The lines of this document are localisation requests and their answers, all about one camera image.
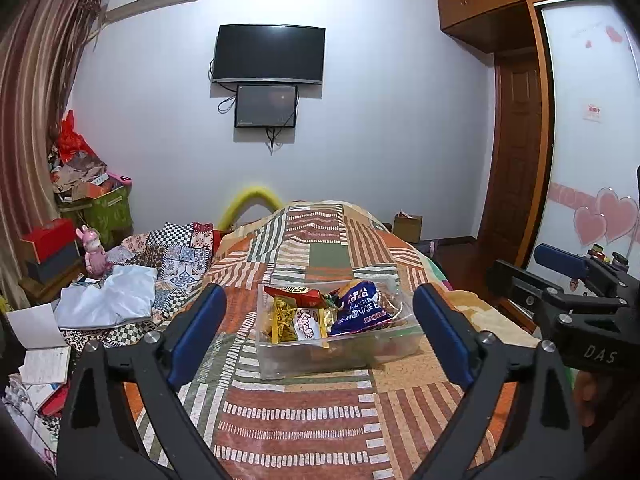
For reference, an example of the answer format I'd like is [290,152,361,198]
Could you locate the white sliding wardrobe door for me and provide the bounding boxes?
[535,0,639,275]

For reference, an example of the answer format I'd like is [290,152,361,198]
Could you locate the yellow fuzzy arch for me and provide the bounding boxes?
[217,185,283,231]

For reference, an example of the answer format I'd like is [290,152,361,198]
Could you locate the red plastic bag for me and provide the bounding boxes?
[55,110,96,164]

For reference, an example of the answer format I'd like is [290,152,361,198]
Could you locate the small cardboard box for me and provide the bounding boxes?
[393,211,423,244]

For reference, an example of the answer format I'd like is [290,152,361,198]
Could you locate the checkered patterned quilt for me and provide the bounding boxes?
[60,222,219,351]

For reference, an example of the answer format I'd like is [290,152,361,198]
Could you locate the blue snack packet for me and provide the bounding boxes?
[329,280,394,336]

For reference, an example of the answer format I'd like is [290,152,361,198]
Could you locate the green storage box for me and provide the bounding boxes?
[58,186,134,249]

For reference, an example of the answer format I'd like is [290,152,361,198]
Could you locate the clear plastic storage bin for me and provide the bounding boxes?
[255,278,421,379]

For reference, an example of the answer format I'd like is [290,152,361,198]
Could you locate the patchwork striped bed blanket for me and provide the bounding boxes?
[125,202,534,479]

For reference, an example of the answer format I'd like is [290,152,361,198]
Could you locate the pink plush toy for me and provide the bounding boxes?
[76,224,107,278]

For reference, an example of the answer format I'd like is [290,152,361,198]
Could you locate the right hand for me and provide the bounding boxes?
[573,370,611,428]

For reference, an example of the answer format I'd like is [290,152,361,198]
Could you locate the large black wall television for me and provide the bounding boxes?
[210,24,326,84]

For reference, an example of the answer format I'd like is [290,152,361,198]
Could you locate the gold wrapped snack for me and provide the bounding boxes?
[269,298,335,344]

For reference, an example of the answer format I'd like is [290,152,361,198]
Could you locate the brown wooden door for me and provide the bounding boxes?
[478,48,542,264]

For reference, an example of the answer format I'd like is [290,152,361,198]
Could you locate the red instant noodle packet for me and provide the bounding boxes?
[262,286,334,309]

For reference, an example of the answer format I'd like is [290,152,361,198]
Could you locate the red gift box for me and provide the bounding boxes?
[18,218,76,264]

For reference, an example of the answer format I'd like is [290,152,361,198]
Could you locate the white plastic bag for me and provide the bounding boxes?
[54,266,157,330]

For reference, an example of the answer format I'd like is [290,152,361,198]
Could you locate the small black wall monitor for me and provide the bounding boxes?
[234,84,298,128]

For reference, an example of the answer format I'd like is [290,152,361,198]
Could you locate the striped brown curtain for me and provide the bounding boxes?
[1,0,102,309]

